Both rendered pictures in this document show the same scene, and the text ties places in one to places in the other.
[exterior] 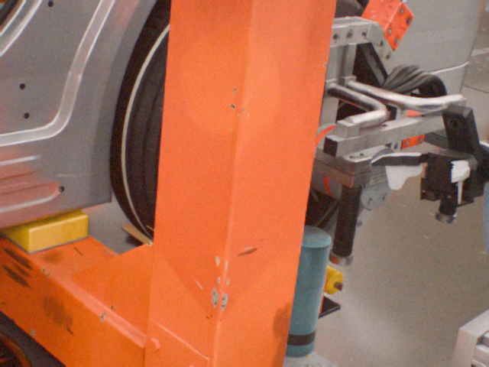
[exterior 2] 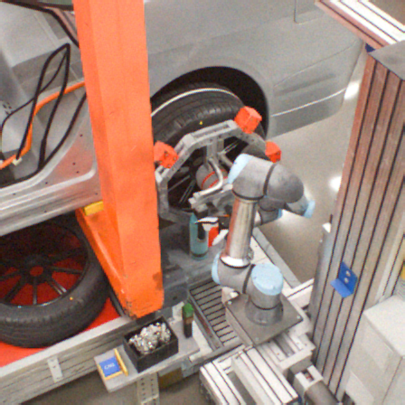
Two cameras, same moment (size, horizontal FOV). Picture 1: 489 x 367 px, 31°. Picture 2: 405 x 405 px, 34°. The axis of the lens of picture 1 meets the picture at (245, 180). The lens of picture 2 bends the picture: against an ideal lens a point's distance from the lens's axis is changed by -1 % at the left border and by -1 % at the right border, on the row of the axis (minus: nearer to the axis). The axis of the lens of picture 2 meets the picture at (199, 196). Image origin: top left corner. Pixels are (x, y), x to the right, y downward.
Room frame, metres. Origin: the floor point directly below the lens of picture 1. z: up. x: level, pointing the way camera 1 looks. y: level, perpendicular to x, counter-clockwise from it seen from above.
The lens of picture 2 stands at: (-0.35, -0.78, 2.98)
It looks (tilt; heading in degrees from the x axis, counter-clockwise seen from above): 46 degrees down; 19
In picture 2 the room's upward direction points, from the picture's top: straight up
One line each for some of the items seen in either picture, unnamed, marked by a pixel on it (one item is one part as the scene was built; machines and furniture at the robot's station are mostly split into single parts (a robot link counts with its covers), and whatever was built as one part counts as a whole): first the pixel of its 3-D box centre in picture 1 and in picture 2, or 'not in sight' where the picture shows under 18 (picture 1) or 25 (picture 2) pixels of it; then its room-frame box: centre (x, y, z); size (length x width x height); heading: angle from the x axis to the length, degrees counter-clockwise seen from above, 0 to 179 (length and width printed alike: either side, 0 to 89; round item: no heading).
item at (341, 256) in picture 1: (346, 221); (202, 227); (1.43, -0.19, 0.83); 0.04 x 0.04 x 0.16
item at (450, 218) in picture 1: (452, 184); not in sight; (1.67, -0.42, 0.83); 0.04 x 0.04 x 0.16
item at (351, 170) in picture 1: (341, 164); (198, 207); (1.45, -0.17, 0.93); 0.09 x 0.05 x 0.05; 46
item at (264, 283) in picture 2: not in sight; (265, 284); (1.11, -0.54, 0.98); 0.13 x 0.12 x 0.14; 84
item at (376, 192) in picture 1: (340, 162); (218, 186); (1.66, -0.19, 0.85); 0.21 x 0.14 x 0.14; 46
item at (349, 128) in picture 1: (341, 89); (204, 171); (1.56, -0.16, 1.03); 0.19 x 0.18 x 0.11; 46
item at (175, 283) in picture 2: not in sight; (156, 275); (1.52, 0.08, 0.26); 0.42 x 0.18 x 0.35; 46
